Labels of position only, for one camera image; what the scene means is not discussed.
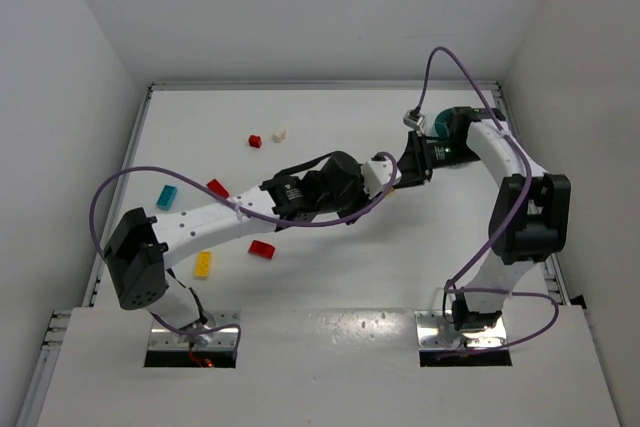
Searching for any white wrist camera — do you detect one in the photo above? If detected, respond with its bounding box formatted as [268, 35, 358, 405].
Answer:
[360, 159, 399, 192]
[403, 107, 434, 137]

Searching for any small red lego cube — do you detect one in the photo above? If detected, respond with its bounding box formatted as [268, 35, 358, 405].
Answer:
[248, 135, 262, 149]

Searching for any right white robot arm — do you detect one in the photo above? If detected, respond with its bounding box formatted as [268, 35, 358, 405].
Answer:
[397, 107, 571, 331]

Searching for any metal base plate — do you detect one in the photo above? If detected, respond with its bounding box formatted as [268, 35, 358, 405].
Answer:
[415, 310, 508, 352]
[148, 310, 241, 352]

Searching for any teal lego brick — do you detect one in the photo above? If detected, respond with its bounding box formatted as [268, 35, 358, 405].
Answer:
[156, 185, 177, 211]

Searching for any teal round divided container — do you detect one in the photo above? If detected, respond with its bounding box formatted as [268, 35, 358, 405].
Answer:
[432, 108, 454, 139]

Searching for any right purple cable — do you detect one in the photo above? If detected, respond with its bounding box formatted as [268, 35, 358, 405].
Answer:
[417, 46, 560, 358]

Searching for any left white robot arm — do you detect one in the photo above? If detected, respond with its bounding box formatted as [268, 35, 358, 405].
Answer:
[101, 151, 400, 340]

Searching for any red curved lego brick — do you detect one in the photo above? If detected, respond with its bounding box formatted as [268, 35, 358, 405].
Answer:
[248, 240, 276, 260]

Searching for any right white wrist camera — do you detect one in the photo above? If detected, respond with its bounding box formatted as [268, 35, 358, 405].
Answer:
[403, 107, 434, 137]

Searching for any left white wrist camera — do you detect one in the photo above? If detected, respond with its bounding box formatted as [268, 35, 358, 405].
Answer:
[360, 159, 399, 192]

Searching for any small white lego piece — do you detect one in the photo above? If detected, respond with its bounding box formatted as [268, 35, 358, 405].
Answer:
[272, 128, 287, 143]

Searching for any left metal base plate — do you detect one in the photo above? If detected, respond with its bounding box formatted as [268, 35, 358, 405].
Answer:
[148, 310, 241, 352]

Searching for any yellow 2x4 lego brick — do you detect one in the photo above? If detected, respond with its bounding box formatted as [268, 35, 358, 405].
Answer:
[193, 251, 213, 280]

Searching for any red flat lego brick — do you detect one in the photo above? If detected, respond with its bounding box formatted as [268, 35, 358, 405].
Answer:
[206, 179, 230, 199]

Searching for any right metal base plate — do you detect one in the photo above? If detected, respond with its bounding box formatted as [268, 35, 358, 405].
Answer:
[415, 310, 508, 352]

